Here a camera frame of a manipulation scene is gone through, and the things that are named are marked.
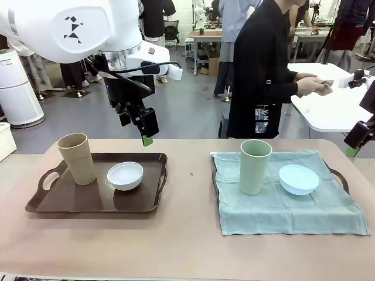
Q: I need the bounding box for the light blue bowl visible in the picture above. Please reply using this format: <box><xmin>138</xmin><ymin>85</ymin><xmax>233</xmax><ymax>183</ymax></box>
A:
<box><xmin>278</xmin><ymin>164</ymin><xmax>320</xmax><ymax>196</ymax></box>

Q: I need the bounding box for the bystander in black shirt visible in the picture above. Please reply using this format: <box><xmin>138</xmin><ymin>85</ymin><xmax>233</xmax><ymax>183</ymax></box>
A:
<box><xmin>139</xmin><ymin>0</ymin><xmax>176</xmax><ymax>84</ymax></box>

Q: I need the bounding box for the person's left hand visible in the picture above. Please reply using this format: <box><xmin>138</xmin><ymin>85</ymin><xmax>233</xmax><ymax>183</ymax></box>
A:
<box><xmin>295</xmin><ymin>73</ymin><xmax>319</xmax><ymax>83</ymax></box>

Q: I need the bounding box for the white storage box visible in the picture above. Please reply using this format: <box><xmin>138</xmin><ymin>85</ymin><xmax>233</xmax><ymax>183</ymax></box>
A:
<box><xmin>0</xmin><ymin>121</ymin><xmax>18</xmax><ymax>162</ymax></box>

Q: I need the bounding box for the beige tall cup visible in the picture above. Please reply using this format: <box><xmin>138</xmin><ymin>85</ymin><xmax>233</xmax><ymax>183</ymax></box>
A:
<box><xmin>56</xmin><ymin>133</ymin><xmax>97</xmax><ymax>186</ymax></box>

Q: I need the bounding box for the bystander in dark trousers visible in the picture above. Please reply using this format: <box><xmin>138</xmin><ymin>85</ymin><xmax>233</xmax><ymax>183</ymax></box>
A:
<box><xmin>60</xmin><ymin>55</ymin><xmax>103</xmax><ymax>91</ymax></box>

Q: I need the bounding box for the cardboard box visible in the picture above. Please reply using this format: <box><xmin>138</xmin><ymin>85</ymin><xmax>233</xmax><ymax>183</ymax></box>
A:
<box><xmin>200</xmin><ymin>48</ymin><xmax>221</xmax><ymax>76</ymax></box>

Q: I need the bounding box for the bystander in light blue shirt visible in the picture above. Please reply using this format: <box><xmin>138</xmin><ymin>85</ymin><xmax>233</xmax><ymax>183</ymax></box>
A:
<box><xmin>213</xmin><ymin>0</ymin><xmax>264</xmax><ymax>97</ymax></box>

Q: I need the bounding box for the wooden top workbench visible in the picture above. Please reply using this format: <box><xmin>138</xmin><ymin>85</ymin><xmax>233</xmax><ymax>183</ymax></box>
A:
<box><xmin>189</xmin><ymin>29</ymin><xmax>224</xmax><ymax>77</ymax></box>

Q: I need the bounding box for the bystander in dark red skirt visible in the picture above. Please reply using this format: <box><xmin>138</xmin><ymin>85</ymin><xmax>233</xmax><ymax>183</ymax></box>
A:
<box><xmin>318</xmin><ymin>0</ymin><xmax>375</xmax><ymax>73</ymax></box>

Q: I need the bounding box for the person's right hand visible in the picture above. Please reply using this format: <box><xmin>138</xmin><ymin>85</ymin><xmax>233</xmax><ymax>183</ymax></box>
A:
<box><xmin>296</xmin><ymin>78</ymin><xmax>321</xmax><ymax>99</ymax></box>

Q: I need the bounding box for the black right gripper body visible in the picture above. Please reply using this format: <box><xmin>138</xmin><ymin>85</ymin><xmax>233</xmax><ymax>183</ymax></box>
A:
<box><xmin>343</xmin><ymin>115</ymin><xmax>375</xmax><ymax>150</ymax></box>

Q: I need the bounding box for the white paper tag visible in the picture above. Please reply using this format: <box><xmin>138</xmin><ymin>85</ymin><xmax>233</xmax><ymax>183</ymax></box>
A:
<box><xmin>168</xmin><ymin>64</ymin><xmax>183</xmax><ymax>81</ymax></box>

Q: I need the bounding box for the white bowl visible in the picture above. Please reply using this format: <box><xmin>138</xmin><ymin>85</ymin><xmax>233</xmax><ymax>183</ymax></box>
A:
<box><xmin>107</xmin><ymin>161</ymin><xmax>144</xmax><ymax>191</ymax></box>

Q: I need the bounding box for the black office chair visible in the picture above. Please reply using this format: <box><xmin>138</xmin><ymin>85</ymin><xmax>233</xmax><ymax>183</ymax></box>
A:
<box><xmin>163</xmin><ymin>19</ymin><xmax>180</xmax><ymax>47</ymax></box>

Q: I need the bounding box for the bystander in beige trousers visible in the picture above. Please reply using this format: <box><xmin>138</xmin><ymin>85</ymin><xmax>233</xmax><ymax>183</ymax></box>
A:
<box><xmin>8</xmin><ymin>37</ymin><xmax>53</xmax><ymax>97</ymax></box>

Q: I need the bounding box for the person in black coat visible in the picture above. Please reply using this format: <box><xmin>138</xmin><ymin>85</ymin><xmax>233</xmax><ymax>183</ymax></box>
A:
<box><xmin>227</xmin><ymin>0</ymin><xmax>311</xmax><ymax>140</ymax></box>

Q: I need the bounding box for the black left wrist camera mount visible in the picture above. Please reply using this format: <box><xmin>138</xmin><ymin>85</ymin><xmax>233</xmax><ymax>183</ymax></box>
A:
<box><xmin>93</xmin><ymin>54</ymin><xmax>156</xmax><ymax>109</ymax></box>

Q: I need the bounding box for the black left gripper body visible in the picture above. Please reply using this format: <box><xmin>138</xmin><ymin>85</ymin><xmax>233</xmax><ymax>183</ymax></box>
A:
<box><xmin>115</xmin><ymin>100</ymin><xmax>161</xmax><ymax>139</ymax></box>

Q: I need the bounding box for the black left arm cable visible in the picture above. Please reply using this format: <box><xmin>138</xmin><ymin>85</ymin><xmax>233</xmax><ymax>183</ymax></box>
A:
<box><xmin>108</xmin><ymin>60</ymin><xmax>182</xmax><ymax>74</ymax></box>

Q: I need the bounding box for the light blue cloth mat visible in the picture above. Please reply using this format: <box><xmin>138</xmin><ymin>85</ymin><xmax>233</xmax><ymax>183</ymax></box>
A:
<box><xmin>209</xmin><ymin>149</ymin><xmax>371</xmax><ymax>237</ymax></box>

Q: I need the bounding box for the dark brown handled tray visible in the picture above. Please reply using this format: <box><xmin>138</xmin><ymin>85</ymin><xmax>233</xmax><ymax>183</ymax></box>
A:
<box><xmin>25</xmin><ymin>152</ymin><xmax>169</xmax><ymax>213</ymax></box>
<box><xmin>210</xmin><ymin>156</ymin><xmax>351</xmax><ymax>205</ymax></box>

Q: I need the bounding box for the light green tall cup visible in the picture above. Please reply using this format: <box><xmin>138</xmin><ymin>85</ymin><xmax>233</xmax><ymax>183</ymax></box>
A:
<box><xmin>240</xmin><ymin>139</ymin><xmax>273</xmax><ymax>196</ymax></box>

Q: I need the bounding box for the bystander leaning over bench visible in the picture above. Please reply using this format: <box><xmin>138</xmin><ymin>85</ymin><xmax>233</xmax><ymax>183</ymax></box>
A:
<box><xmin>288</xmin><ymin>0</ymin><xmax>314</xmax><ymax>37</ymax></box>

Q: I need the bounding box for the white background table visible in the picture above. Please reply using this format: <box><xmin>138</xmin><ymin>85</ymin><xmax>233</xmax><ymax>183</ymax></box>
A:
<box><xmin>285</xmin><ymin>63</ymin><xmax>375</xmax><ymax>132</ymax></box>

